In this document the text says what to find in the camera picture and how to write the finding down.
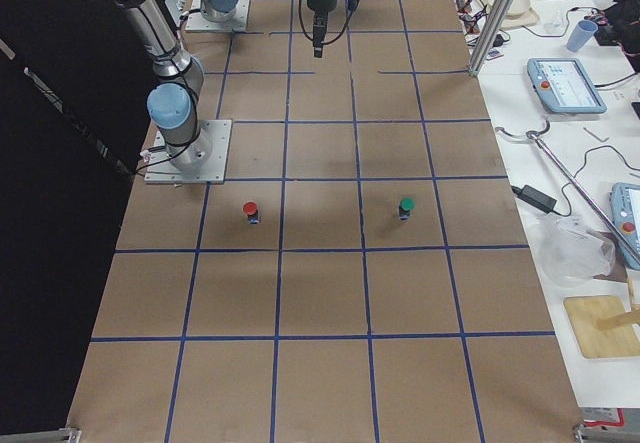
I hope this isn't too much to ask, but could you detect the near teach pendant tablet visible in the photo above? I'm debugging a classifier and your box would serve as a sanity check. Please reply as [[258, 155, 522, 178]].
[[610, 182, 639, 270]]

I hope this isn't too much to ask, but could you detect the black power adapter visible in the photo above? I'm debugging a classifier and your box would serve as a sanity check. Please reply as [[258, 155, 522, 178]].
[[517, 185, 557, 214]]

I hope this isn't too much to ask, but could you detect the metal cane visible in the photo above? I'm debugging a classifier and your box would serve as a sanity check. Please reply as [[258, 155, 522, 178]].
[[495, 118, 639, 263]]

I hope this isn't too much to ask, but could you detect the red push button switch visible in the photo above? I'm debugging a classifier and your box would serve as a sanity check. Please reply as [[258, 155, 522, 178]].
[[242, 201, 260, 225]]

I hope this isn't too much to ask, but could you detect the teach pendant tablet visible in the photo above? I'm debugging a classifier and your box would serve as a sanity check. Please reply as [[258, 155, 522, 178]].
[[526, 58, 607, 114], [610, 182, 639, 270]]

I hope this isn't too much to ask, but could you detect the brown paper table cover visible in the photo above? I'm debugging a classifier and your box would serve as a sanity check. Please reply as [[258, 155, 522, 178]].
[[68, 0, 579, 442]]

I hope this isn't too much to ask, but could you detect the beige tray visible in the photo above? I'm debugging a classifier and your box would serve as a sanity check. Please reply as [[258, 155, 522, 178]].
[[481, 0, 539, 30]]

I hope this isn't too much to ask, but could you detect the far teach pendant tablet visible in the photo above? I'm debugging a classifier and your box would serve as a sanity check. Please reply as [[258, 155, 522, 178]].
[[526, 58, 607, 114]]

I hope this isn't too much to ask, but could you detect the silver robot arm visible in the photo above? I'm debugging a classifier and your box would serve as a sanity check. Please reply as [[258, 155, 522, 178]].
[[113, 0, 239, 177], [200, 0, 239, 22]]

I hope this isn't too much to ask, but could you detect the aluminium frame post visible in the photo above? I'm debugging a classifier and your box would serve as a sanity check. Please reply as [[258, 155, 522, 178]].
[[468, 0, 514, 77]]

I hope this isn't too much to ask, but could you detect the clear plastic bag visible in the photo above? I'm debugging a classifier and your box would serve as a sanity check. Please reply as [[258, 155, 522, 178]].
[[535, 214, 616, 286]]

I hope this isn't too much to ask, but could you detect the green push button switch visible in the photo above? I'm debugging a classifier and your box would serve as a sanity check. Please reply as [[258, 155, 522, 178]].
[[398, 197, 415, 221]]

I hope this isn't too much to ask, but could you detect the blue plastic cup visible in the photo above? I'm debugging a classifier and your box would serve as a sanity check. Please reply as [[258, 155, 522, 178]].
[[566, 19, 599, 52]]

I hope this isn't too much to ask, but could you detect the wooden board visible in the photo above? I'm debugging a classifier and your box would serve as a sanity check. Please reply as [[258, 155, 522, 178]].
[[564, 295, 639, 359]]

